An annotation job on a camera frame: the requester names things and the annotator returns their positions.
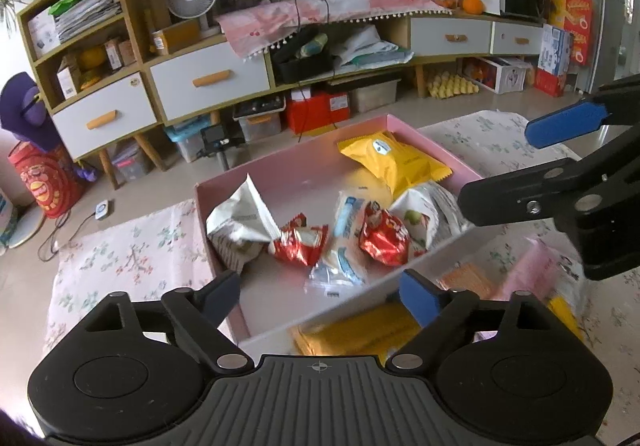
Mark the red storage box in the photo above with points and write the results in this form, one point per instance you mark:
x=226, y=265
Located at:
x=316, y=112

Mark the brown cracker pack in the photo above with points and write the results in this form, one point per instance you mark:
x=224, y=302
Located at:
x=467, y=276

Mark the yellow waffle sandwich bag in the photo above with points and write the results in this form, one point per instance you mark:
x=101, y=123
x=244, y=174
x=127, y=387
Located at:
x=398, y=165

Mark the white triangular snack bag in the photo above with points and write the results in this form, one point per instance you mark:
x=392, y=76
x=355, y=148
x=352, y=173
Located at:
x=241, y=226

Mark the floral tablecloth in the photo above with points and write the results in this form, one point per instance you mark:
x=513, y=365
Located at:
x=164, y=250

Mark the yellow snack bag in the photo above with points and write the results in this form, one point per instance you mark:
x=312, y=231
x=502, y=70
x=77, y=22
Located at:
x=562, y=310

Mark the clear blue-label snack packet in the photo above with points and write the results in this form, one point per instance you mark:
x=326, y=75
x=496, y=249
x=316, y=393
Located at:
x=342, y=262

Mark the gold biscuit bar package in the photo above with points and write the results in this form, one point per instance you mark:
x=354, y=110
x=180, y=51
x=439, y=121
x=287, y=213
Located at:
x=378, y=332

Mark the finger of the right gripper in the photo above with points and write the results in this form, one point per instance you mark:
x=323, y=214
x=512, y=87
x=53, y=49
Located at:
x=582, y=118
x=539, y=192

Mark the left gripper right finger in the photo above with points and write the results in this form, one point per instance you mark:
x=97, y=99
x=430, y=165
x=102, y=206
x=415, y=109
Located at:
x=445, y=320

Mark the yellow egg tray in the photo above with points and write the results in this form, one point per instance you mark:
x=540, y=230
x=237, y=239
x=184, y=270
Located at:
x=445, y=85

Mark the red snack packet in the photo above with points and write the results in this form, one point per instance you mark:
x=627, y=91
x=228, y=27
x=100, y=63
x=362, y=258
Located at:
x=299, y=243
x=383, y=236

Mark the pink cloth on cabinet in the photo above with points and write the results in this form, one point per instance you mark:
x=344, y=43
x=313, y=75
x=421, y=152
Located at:
x=252, y=31

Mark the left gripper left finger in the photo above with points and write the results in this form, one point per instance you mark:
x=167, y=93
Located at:
x=196, y=315

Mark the wooden cabinet with drawers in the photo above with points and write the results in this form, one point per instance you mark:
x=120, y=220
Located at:
x=163, y=86

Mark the handheld camera on grip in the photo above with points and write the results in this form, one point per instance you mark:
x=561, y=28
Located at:
x=217, y=141

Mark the white green-print snack bag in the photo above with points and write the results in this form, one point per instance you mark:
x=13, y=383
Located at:
x=431, y=215

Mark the purple plush toy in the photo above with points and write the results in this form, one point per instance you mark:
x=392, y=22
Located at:
x=24, y=115

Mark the grey chinese snack bag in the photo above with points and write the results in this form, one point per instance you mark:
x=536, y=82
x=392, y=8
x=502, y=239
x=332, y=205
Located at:
x=571, y=284

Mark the pink wafer package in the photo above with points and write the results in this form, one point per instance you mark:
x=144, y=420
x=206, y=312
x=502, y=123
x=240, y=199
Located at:
x=537, y=272

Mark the red printed barrel bag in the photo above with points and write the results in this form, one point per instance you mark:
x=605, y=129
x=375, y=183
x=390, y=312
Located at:
x=49, y=176

